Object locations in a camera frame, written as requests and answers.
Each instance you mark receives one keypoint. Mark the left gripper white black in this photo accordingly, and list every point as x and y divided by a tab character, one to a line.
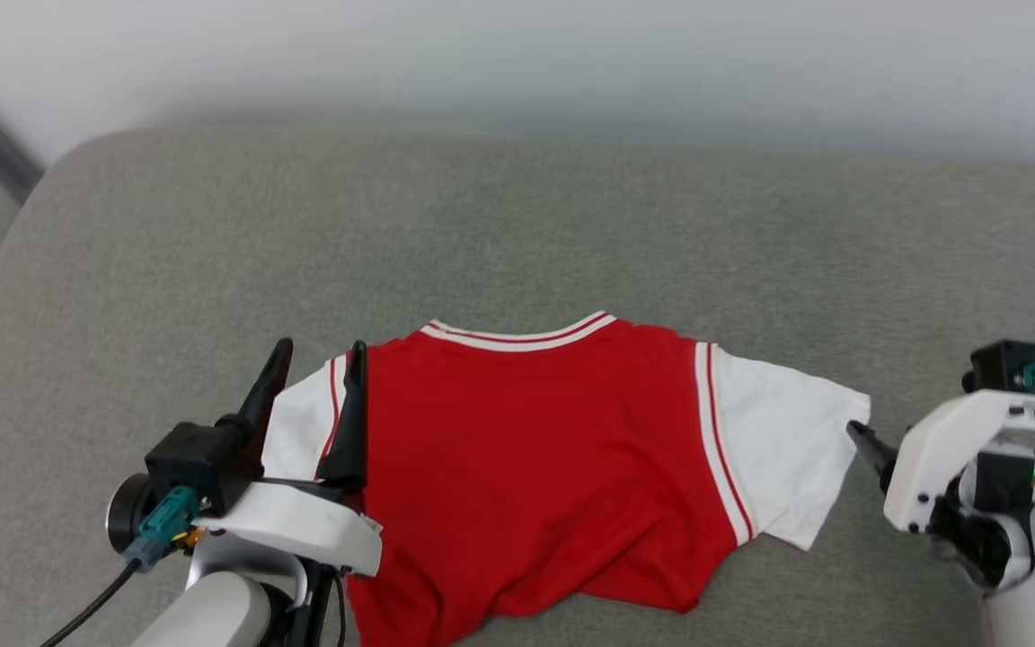
302	526

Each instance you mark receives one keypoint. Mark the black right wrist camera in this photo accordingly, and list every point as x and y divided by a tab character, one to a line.
1003	364

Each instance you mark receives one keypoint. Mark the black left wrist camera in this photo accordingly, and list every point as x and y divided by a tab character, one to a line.
199	463

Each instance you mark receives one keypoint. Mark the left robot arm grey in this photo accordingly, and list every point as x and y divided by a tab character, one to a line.
212	611

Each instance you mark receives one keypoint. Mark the teal left camera connector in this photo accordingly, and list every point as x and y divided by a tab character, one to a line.
163	523

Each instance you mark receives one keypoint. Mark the red white t-shirt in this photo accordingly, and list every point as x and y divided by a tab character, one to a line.
535	458

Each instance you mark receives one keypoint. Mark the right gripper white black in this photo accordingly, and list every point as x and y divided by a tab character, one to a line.
949	454

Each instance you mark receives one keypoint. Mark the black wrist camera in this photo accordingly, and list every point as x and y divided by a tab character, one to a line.
199	463
1003	364

